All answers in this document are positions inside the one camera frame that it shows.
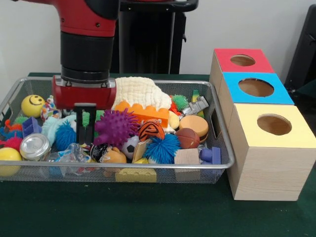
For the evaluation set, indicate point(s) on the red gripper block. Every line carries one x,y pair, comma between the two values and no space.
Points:
84,95

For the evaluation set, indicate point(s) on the clear plastic packet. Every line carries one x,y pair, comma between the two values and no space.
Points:
69,154

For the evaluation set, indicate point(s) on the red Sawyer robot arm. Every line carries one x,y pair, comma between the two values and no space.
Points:
86,29

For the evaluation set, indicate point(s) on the shallow clear mesh bin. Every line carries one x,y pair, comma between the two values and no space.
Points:
217,163

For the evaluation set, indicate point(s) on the wooden box with three holes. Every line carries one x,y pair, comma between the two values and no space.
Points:
266,168

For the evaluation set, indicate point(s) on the green spiky ball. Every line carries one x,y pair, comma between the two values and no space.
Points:
99,115

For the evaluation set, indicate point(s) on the purple spiky ball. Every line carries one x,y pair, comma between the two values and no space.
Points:
118,127

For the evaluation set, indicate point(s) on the silver metal can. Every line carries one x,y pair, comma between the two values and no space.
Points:
34,146

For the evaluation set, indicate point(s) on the yellow smiley face ball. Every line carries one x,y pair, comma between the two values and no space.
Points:
32,105

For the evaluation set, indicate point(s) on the cream knitted cloth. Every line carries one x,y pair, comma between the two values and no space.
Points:
138,91

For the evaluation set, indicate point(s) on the orange toy building block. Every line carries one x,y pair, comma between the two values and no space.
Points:
148,113

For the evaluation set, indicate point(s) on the blue spiky ball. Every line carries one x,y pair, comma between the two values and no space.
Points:
161,148

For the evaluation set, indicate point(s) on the plain yellow ball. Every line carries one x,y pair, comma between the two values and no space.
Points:
9,161

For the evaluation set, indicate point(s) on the small brown basketball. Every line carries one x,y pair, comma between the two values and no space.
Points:
187,138

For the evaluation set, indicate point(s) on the dark green table cloth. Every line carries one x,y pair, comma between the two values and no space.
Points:
148,212

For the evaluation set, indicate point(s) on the toy hamburger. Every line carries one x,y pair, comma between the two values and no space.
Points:
193,126

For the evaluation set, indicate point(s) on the purple toy block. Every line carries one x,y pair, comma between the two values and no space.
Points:
211,155

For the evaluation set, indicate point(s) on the black chair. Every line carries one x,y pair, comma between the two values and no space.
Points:
303,49

